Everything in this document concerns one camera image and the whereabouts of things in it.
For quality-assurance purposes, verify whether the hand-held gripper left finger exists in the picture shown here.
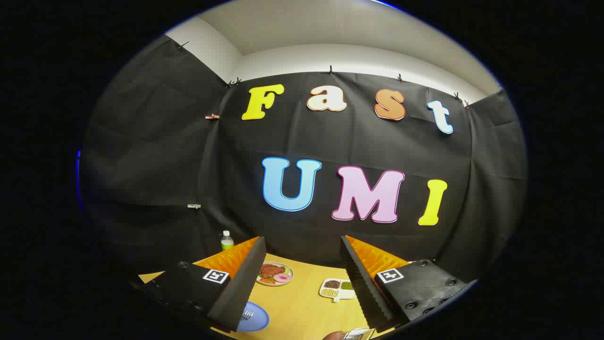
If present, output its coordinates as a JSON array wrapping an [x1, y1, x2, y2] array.
[[139, 236, 267, 333]]

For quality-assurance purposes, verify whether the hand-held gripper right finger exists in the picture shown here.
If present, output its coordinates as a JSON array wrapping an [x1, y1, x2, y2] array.
[[340, 235, 478, 331]]

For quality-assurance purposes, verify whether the white divided dish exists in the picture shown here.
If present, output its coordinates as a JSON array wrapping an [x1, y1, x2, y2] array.
[[319, 278, 356, 303]]

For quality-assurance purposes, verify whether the blue round plate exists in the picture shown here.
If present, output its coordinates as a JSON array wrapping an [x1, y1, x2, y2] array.
[[236, 301, 270, 332]]

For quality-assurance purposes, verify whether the brown steak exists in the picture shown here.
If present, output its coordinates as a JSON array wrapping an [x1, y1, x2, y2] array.
[[260, 264, 286, 280]]

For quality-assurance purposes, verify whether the beige round food plate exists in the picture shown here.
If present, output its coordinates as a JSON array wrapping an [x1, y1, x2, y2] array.
[[256, 262, 294, 287]]

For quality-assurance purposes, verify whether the metal wire cutlery basket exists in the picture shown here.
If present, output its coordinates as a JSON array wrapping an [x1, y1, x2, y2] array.
[[342, 327, 377, 340]]

